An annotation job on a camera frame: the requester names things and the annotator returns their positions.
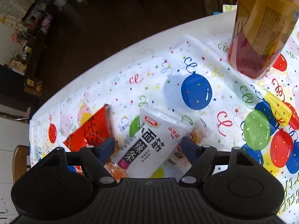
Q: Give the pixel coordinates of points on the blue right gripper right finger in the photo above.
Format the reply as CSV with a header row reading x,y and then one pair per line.
x,y
191,150

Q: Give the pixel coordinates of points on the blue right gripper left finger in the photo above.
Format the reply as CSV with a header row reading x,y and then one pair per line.
x,y
104,151

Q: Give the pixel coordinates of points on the small clear snack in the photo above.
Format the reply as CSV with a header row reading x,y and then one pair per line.
x,y
177,161

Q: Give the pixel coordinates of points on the red rice cracker bag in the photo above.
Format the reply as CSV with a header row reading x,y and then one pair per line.
x,y
92,133

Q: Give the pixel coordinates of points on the white spicy strip bag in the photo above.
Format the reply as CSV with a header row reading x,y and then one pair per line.
x,y
158,137

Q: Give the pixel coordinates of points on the balloon birthday tablecloth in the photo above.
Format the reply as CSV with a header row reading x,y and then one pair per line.
x,y
184,71

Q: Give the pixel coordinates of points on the wooden chair left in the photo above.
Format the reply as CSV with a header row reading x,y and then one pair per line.
x,y
19,162

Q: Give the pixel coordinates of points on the dark sideboard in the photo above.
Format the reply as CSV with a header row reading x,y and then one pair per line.
x,y
34,22

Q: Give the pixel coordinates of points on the orange juice bottle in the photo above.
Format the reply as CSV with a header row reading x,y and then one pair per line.
x,y
261,30

